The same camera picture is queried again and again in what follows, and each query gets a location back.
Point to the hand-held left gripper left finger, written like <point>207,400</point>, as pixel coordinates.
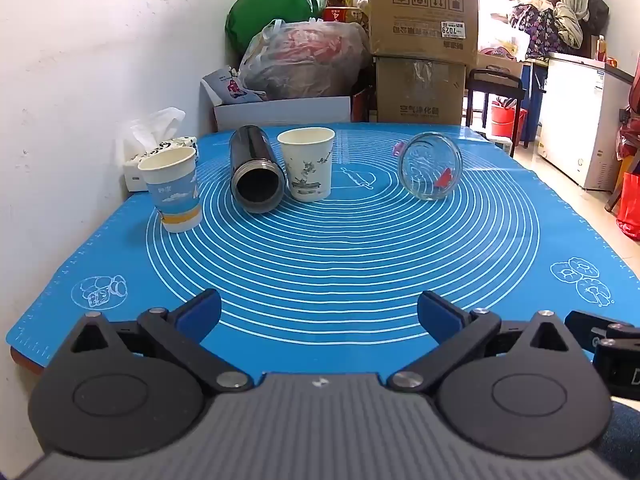
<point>201,316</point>

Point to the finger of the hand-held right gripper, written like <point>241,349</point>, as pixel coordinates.
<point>587,323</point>

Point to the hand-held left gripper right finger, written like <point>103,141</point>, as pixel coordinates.
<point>440,318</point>

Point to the blue paper cup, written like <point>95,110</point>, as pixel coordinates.
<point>172,195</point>

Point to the clear glass cup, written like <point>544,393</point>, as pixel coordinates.
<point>430,160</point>

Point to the black thermos cup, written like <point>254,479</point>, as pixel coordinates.
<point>252,160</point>

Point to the white printed paper cup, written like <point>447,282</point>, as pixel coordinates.
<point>307,165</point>

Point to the person's dark blue clothing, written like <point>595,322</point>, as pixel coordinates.
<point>622,440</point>

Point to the blue silicone baking mat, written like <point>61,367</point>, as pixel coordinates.
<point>350,260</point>

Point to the small pink object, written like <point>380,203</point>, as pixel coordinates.
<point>398,149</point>

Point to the tissue pack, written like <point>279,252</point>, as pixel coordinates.
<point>145,135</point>

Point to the white chest freezer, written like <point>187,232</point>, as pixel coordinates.
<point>575,115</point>

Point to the red bucket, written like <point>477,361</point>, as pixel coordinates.
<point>502,117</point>

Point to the white cardboard box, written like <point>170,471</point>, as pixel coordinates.
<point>280,110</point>

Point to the taped brown cardboard box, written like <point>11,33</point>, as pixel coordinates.
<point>420,92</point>

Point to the white printed cloth bag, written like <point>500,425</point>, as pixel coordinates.
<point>227,85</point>

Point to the black stool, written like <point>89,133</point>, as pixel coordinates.
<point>495,80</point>

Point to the orange bottle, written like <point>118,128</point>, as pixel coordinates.
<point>601,49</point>

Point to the clear plastic bag red contents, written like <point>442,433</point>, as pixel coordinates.
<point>305,60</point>

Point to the purple floral cloth bundle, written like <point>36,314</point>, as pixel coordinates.
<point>540,30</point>

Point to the large brown cardboard box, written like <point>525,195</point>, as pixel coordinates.
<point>420,15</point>

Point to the red gift box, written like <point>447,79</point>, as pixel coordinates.
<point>345,14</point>

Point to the green bag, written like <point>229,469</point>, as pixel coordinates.
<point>270,5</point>

